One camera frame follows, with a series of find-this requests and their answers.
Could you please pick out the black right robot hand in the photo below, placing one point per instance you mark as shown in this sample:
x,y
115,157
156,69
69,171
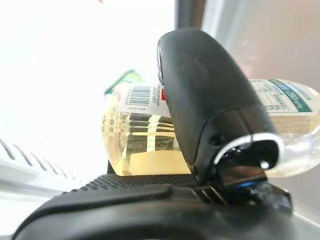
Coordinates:
x,y
200,87

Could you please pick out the yellow juice bottle white cap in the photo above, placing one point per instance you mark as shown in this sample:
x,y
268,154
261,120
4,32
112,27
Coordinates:
x,y
150,140

